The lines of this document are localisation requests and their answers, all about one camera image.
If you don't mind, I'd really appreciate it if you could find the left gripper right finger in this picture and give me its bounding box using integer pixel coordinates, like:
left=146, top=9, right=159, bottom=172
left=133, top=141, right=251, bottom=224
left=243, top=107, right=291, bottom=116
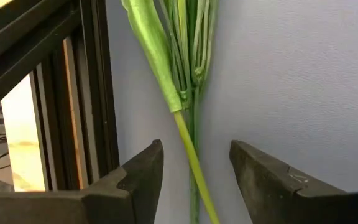
left=229, top=139, right=358, bottom=224

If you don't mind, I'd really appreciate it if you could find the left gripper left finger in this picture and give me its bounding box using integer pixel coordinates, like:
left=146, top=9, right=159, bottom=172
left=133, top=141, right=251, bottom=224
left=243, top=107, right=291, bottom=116
left=0, top=139, right=164, bottom=224

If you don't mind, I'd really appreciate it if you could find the dark red artificial tulip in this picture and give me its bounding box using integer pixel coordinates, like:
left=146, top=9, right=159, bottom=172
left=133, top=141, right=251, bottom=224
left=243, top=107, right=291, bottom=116
left=121, top=0, right=221, bottom=224

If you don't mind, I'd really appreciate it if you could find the blue artificial flower bunch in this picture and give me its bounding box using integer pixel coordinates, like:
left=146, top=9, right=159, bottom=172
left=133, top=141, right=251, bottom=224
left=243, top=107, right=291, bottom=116
left=157, top=0, right=220, bottom=224

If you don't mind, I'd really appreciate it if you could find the blue table mat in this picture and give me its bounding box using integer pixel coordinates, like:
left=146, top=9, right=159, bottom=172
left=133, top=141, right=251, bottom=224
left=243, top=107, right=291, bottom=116
left=106, top=0, right=358, bottom=224

